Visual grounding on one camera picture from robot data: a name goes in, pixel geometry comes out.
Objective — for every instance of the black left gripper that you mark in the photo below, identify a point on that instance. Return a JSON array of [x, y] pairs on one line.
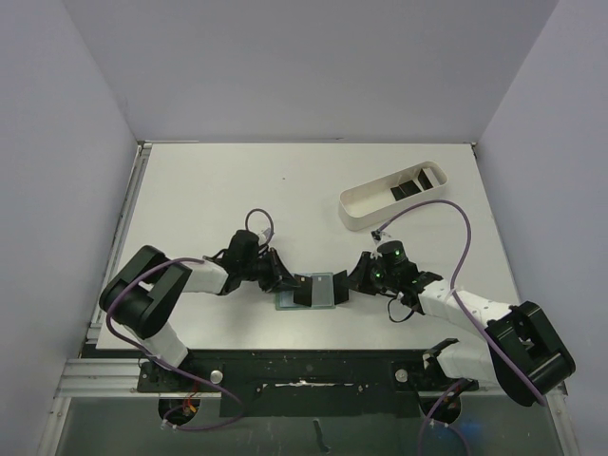
[[278, 278]]

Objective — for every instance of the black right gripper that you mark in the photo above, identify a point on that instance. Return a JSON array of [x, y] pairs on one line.
[[360, 275]]

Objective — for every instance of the green card holder wallet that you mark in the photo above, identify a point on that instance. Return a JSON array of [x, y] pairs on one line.
[[284, 301]]

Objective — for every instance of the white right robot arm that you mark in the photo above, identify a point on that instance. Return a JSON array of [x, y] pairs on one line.
[[524, 355]]

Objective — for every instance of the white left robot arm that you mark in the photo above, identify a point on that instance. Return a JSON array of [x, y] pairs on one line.
[[144, 293]]

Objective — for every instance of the fallen black card in tray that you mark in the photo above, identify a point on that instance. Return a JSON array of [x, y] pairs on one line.
[[405, 190]]

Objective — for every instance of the card stack in tray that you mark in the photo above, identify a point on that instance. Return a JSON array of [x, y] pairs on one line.
[[427, 179]]

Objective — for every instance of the white oblong tray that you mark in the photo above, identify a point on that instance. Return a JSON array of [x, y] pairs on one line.
[[376, 201]]

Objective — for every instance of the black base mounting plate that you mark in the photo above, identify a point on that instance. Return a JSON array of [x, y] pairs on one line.
[[303, 383]]

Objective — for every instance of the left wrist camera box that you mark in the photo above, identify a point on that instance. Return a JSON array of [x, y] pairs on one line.
[[265, 236]]

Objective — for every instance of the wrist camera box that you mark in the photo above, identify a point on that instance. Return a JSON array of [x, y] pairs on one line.
[[265, 236], [380, 237]]

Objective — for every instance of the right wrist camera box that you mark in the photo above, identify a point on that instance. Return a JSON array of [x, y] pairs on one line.
[[380, 237]]

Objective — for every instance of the aluminium frame rail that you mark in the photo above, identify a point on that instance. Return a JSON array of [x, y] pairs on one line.
[[189, 198]]

